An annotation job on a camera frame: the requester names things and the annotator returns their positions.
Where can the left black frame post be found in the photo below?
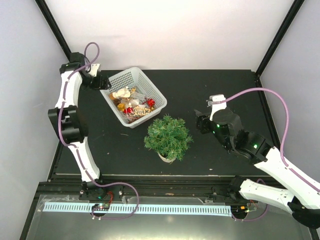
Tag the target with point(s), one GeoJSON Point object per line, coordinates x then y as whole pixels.
{"type": "Point", "coordinates": [48, 16]}

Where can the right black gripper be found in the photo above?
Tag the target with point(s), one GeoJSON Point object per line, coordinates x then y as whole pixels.
{"type": "Point", "coordinates": [201, 122]}

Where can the small green christmas tree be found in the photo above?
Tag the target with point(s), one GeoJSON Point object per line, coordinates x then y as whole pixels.
{"type": "Point", "coordinates": [169, 138]}

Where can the right black frame post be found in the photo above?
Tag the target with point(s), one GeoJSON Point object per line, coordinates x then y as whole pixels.
{"type": "Point", "coordinates": [282, 30]}

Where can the red gift box ornament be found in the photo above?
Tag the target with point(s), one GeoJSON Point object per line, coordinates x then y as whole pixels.
{"type": "Point", "coordinates": [151, 102]}

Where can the black frame post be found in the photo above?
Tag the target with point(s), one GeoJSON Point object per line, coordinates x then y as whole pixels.
{"type": "Point", "coordinates": [282, 30]}
{"type": "Point", "coordinates": [48, 16]}

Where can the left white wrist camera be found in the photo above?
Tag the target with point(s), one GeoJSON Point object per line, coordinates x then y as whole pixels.
{"type": "Point", "coordinates": [94, 69]}

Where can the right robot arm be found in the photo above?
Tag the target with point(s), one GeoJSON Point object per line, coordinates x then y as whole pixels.
{"type": "Point", "coordinates": [300, 194]}

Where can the wooden snowman ornament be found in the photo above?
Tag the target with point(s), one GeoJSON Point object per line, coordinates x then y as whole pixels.
{"type": "Point", "coordinates": [121, 93]}

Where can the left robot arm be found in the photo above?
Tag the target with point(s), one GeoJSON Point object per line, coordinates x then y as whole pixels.
{"type": "Point", "coordinates": [70, 125]}

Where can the gold merry christmas sign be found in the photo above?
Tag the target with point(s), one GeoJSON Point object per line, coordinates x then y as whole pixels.
{"type": "Point", "coordinates": [140, 111]}

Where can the light blue cable duct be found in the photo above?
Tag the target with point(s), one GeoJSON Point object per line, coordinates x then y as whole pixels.
{"type": "Point", "coordinates": [145, 209]}

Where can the white plastic basket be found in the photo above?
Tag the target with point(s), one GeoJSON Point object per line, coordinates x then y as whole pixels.
{"type": "Point", "coordinates": [141, 88]}

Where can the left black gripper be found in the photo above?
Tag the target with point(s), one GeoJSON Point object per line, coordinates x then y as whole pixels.
{"type": "Point", "coordinates": [98, 84]}

